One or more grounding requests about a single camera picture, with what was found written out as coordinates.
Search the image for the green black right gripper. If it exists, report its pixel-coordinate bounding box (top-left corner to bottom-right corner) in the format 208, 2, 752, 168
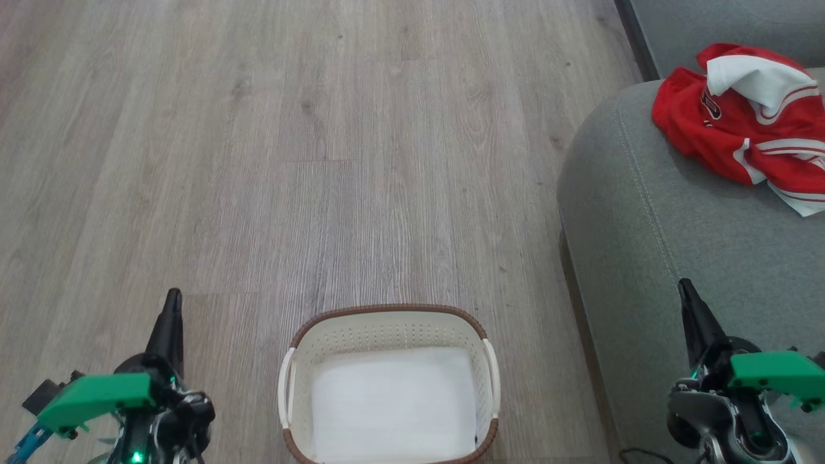
667, 278, 825, 464

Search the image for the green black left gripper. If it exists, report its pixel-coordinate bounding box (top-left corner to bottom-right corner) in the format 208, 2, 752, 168
23, 287, 217, 464

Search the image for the red Bulls jersey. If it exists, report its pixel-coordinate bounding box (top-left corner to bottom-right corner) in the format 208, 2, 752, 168
651, 63, 825, 217

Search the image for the red jersey with white stripes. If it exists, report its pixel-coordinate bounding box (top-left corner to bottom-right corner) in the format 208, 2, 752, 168
696, 43, 825, 127

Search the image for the cream basket with brown rim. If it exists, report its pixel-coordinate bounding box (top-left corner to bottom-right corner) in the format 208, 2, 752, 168
277, 304, 501, 464

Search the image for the grey sofa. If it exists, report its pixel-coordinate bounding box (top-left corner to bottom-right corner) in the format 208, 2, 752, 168
558, 68, 825, 464

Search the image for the grey sofa section dark edge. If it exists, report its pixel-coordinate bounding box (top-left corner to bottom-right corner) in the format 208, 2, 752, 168
616, 0, 825, 82

